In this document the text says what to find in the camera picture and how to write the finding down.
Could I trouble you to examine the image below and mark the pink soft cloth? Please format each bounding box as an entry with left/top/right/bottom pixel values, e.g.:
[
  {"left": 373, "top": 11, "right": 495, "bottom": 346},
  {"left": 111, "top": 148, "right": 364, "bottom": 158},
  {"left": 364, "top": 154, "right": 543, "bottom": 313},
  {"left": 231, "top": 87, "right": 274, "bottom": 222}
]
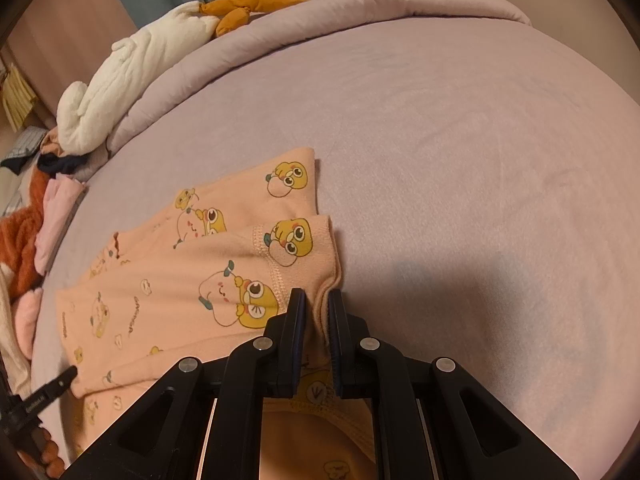
[{"left": 14, "top": 287, "right": 43, "bottom": 356}]

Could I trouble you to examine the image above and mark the person's left hand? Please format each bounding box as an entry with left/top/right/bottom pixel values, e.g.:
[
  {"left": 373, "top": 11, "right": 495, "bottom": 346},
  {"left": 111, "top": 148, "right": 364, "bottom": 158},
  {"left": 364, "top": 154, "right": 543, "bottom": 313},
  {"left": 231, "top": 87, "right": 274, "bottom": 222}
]
[{"left": 36, "top": 430, "right": 65, "bottom": 470}]

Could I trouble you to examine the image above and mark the lilac folded quilt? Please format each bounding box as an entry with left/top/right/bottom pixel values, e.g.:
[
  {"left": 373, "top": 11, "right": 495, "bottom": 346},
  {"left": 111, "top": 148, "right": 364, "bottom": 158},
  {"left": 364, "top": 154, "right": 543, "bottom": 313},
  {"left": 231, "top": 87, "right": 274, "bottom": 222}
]
[{"left": 107, "top": 0, "right": 533, "bottom": 181}]

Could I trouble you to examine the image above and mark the pink folded garment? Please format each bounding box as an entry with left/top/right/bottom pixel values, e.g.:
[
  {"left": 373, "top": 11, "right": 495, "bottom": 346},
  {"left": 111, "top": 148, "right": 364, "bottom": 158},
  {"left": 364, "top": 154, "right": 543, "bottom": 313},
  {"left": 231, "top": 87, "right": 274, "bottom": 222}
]
[{"left": 34, "top": 175, "right": 87, "bottom": 271}]

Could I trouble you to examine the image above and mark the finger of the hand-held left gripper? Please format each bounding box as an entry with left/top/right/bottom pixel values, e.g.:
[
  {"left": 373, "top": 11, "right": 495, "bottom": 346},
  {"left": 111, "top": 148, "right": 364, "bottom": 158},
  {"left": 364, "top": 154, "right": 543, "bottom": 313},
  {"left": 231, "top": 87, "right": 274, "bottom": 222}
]
[{"left": 30, "top": 366, "right": 78, "bottom": 402}]

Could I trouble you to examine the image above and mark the rust orange fuzzy garment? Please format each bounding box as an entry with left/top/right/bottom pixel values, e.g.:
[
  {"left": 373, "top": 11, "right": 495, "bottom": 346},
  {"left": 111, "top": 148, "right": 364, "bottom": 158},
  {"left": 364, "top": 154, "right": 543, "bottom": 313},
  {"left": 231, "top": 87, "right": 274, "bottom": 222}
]
[{"left": 0, "top": 167, "right": 51, "bottom": 298}]

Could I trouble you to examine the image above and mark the cream fuzzy blanket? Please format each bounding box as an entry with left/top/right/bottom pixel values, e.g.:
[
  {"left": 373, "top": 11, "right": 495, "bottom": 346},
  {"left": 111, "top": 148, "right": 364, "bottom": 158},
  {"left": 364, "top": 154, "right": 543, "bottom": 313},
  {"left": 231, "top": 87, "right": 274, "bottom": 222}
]
[{"left": 0, "top": 270, "right": 33, "bottom": 396}]

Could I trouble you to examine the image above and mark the white goose plush toy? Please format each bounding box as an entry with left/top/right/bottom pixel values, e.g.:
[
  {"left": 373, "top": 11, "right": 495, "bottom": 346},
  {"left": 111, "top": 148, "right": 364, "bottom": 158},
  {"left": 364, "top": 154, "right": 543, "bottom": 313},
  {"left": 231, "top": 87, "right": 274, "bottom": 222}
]
[{"left": 56, "top": 0, "right": 308, "bottom": 153}]

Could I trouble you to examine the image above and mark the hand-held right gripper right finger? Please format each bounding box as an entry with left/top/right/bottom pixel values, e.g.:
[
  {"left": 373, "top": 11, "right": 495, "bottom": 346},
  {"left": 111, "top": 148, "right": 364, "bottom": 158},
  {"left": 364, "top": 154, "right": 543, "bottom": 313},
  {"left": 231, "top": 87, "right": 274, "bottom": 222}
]
[{"left": 326, "top": 291, "right": 581, "bottom": 480}]

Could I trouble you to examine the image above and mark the yellow hanging cloth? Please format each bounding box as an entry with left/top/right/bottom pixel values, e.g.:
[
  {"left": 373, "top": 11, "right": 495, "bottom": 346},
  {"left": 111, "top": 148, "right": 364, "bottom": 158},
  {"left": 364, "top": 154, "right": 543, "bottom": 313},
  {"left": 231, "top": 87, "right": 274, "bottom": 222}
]
[{"left": 2, "top": 65, "right": 36, "bottom": 131}]

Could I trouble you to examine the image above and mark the striped pillow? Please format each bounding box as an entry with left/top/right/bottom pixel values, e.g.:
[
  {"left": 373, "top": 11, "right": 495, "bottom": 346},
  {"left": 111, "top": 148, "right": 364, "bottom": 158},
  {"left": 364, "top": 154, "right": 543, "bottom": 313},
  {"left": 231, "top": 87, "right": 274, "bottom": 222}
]
[{"left": 7, "top": 127, "right": 48, "bottom": 158}]

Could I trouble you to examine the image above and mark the peach cartoon print shirt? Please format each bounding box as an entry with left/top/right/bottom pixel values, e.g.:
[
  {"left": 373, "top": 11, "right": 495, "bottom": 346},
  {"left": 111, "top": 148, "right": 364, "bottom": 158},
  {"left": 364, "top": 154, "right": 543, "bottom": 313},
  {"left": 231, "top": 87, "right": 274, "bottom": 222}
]
[{"left": 54, "top": 146, "right": 381, "bottom": 480}]

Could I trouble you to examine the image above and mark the pink curtain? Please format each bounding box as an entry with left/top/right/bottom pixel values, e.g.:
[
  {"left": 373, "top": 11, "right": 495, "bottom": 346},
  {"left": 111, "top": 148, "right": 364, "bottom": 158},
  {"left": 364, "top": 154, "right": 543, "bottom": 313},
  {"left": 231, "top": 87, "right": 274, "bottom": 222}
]
[{"left": 7, "top": 0, "right": 136, "bottom": 116}]

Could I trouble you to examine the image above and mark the dark navy garment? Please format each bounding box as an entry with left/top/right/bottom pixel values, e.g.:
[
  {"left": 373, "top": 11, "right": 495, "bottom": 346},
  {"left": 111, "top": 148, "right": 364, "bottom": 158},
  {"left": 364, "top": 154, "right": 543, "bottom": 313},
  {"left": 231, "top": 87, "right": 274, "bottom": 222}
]
[{"left": 0, "top": 152, "right": 88, "bottom": 178}]

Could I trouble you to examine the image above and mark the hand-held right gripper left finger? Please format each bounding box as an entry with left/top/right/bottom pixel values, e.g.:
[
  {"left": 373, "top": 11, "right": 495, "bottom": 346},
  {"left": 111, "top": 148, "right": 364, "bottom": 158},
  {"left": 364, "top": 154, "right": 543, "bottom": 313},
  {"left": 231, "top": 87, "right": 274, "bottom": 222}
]
[{"left": 60, "top": 287, "right": 307, "bottom": 480}]

